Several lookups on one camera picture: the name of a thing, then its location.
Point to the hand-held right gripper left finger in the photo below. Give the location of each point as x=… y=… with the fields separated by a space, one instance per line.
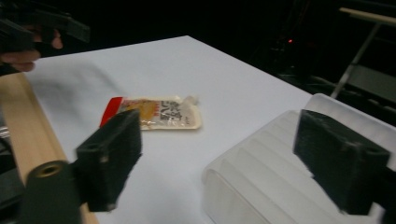
x=109 y=161

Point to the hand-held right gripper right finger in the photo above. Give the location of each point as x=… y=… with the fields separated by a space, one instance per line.
x=336 y=161

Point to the wooden table edge strip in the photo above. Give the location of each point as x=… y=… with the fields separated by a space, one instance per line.
x=29 y=130

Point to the translucent white plastic bin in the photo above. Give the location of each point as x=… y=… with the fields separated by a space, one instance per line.
x=280 y=174

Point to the metal stand with wooden bar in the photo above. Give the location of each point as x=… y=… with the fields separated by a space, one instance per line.
x=362 y=46

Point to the beige spouted food pouch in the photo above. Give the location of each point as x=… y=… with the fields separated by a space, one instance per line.
x=162 y=113

